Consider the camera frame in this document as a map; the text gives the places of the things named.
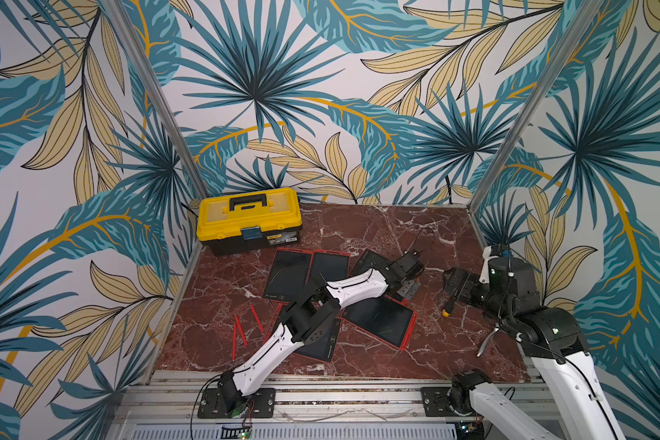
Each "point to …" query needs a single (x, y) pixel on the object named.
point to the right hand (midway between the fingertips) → (460, 279)
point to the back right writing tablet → (367, 261)
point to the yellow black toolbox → (242, 220)
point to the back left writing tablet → (332, 265)
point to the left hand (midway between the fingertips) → (400, 280)
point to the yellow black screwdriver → (449, 307)
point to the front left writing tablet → (323, 347)
